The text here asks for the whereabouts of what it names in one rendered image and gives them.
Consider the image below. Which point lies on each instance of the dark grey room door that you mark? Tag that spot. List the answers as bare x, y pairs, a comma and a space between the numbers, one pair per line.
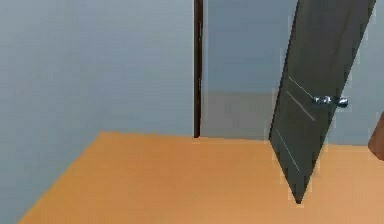
316, 66

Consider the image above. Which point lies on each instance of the dark brown door frame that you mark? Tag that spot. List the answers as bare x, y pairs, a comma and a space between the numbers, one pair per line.
198, 66

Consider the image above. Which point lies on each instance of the brown wooden furniture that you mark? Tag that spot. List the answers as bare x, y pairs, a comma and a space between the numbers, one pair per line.
378, 140

